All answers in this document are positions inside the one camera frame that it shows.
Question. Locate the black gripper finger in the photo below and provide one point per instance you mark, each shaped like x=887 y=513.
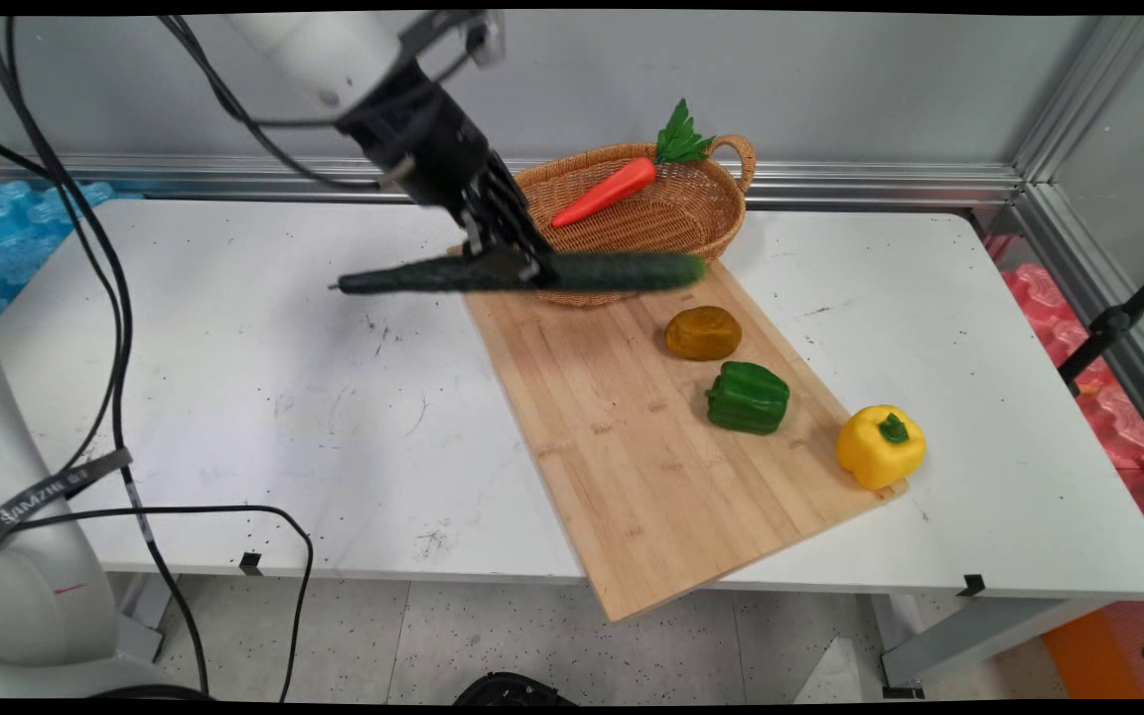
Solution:
x=517 y=204
x=493 y=248

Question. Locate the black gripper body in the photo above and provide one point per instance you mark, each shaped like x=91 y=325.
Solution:
x=423 y=139

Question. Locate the dark green cucumber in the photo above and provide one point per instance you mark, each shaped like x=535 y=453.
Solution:
x=632 y=270

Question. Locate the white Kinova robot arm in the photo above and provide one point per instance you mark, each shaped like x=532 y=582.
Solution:
x=26 y=596

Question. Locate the orange toy carrot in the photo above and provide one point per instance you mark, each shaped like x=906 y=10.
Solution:
x=607 y=192

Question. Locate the brown potato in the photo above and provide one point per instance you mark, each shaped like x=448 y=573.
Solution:
x=703 y=333

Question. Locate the green bell pepper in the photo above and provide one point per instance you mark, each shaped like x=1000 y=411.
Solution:
x=749 y=397

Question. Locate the wooden cutting board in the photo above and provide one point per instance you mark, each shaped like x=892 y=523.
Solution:
x=651 y=516

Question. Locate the black tape piece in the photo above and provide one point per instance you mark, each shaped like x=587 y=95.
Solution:
x=251 y=563
x=972 y=585

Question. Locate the blue foam mat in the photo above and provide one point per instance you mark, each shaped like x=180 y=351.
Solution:
x=11 y=233

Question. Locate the yellow bell pepper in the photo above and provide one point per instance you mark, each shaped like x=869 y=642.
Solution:
x=875 y=457

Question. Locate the black round object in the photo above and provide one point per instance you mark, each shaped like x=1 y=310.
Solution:
x=512 y=690

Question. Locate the black tripod leg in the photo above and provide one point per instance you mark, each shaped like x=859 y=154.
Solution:
x=1114 y=323

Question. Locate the pink foam mat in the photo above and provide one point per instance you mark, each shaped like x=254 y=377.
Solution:
x=1118 y=417

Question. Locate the orange box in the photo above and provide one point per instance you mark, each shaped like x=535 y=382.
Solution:
x=1093 y=655

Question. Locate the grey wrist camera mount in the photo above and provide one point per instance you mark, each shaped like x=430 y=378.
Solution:
x=478 y=35

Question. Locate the long aluminium frame rail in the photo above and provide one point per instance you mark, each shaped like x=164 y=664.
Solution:
x=830 y=184

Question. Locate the aluminium frame post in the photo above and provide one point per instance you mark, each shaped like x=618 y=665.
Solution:
x=1078 y=99

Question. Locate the short aluminium frame rail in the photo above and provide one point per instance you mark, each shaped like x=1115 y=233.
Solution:
x=1108 y=288

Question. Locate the grey table leg frame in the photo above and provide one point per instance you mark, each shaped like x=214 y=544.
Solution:
x=979 y=631

